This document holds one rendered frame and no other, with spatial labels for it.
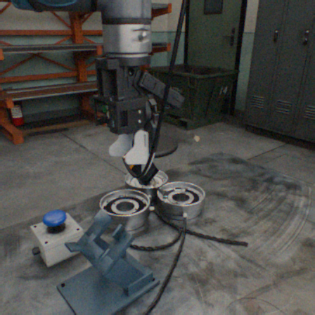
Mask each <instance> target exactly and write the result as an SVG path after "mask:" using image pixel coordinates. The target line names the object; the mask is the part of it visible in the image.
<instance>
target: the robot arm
mask: <svg viewBox="0 0 315 315"><path fill-rule="evenodd" d="M11 3H12V4H13V6H14V7H15V8H17V9H20V10H29V11H35V12H37V13H41V12H94V13H95V12H101V17H102V24H103V25H102V26H103V47H104V51H105V52H106V53H107V55H106V58H94V60H95V69H96V85H97V93H98V95H95V96H93V100H94V114H95V121H96V126H98V125H101V124H107V127H109V128H110V132H112V133H114V134H117V135H119V138H118V140H117V141H116V142H115V143H113V144H112V145H111V146H110V155H111V156H122V155H123V154H124V153H126V151H127V150H128V149H131V150H130V151H129V152H128V153H127V154H126V155H125V162H126V163H127V164H129V165H136V164H141V173H142V172H143V169H144V167H145V165H146V163H147V161H148V157H149V155H150V151H151V148H152V145H153V139H154V135H155V130H156V127H157V124H158V119H159V114H158V112H157V108H156V105H157V103H156V102H155V100H156V101H157V102H159V103H160V105H162V100H163V97H164V90H165V85H164V83H162V82H161V81H160V80H158V79H156V78H155V77H154V76H152V75H150V74H148V73H147V72H144V71H141V65H148V64H151V56H150V55H149V54H148V53H150V52H151V51H152V25H151V24H152V20H151V19H152V1H151V0H11ZM184 100H185V98H184V97H183V96H181V95H180V93H179V92H177V91H175V90H174V89H171V88H169V94H168V97H167V103H166V106H165V108H166V109H169V110H174V109H175V110H181V107H182V105H183V103H184ZM98 103H103V104H104V105H103V112H104V113H105V114H104V115H101V118H100V119H98V113H97V106H96V104H98ZM142 128H143V131H141V130H139V129H142Z"/></svg>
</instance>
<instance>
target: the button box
mask: <svg viewBox="0 0 315 315"><path fill-rule="evenodd" d="M66 215H67V219H66V220H65V221H64V222H63V223H62V224H60V227H59V228H57V229H54V228H53V227H52V226H47V225H45V224H44V223H43V222H40V223H38V224H35V225H33V226H31V231H32V240H33V243H34V248H33V249H32V254H33V255H34V256H35V255H38V254H40V256H41V258H42V260H43V261H44V263H45V264H46V266H47V267H48V268H49V267H50V266H53V265H54V264H57V263H59V262H61V261H63V260H64V259H67V258H69V257H73V256H75V255H77V254H79V253H80V252H70V251H69V250H68V249H67V248H66V246H65V243H71V242H77V241H78V240H79V239H80V238H81V237H82V236H83V235H84V230H83V229H82V228H81V227H80V226H79V225H78V224H77V223H76V221H75V220H74V219H73V218H72V217H71V216H70V215H69V214H68V213H66Z"/></svg>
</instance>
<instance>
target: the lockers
mask: <svg viewBox="0 0 315 315"><path fill-rule="evenodd" d="M305 38H307V45H302V43H303V41H306V39H305ZM243 124H245V131H248V132H251V133H254V134H258V135H260V136H265V137H267V138H270V139H273V140H279V141H283V142H286V143H289V144H292V145H295V146H299V147H302V148H306V149H308V150H312V151H315V0H259V5H258V10H257V21H256V26H255V37H254V43H253V49H252V59H251V65H250V75H249V81H248V86H247V97H246V103H245V113H244V119H243Z"/></svg>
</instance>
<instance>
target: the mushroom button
mask: <svg viewBox="0 0 315 315"><path fill-rule="evenodd" d="M66 219H67V215H66V213H65V212H64V211H62V210H51V211H49V212H47V213H46V214H45V215H44V217H43V223H44V224H45V225H47V226H52V227H53V228H54V229H57V228H59V227H60V224H62V223H63V222H64V221H65V220H66Z"/></svg>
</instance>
